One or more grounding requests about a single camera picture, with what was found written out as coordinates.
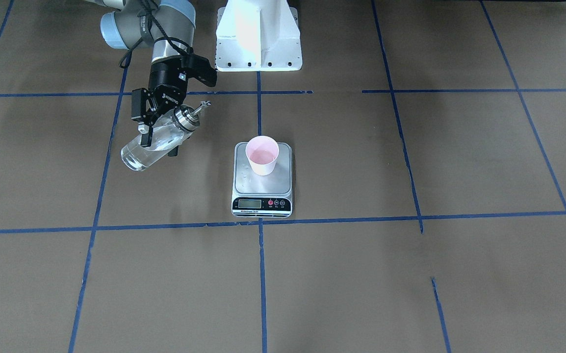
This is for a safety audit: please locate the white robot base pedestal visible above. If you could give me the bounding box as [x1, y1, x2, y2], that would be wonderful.
[214, 0, 303, 72]

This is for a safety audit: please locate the digital kitchen scale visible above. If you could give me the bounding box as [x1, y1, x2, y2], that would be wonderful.
[230, 142, 293, 218]

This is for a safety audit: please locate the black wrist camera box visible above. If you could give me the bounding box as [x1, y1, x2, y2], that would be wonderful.
[180, 53, 218, 87]

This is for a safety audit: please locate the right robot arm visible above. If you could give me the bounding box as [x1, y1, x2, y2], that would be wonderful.
[96, 0, 217, 163]

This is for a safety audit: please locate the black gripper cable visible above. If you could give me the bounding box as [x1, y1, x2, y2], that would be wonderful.
[119, 0, 190, 69]

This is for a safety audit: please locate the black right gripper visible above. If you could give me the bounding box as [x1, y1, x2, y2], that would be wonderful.
[131, 59, 191, 158]

